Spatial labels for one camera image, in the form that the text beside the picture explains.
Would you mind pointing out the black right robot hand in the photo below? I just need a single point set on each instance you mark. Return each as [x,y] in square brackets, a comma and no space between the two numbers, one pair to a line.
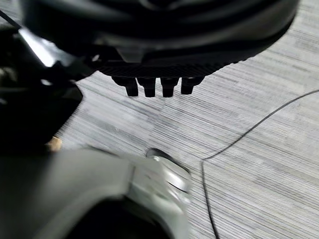
[174,37]

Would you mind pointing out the silver robot leg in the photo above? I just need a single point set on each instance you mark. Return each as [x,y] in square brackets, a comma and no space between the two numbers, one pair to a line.
[149,179]

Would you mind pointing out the small tan object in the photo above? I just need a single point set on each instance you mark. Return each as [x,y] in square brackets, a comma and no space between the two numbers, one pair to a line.
[54,144]

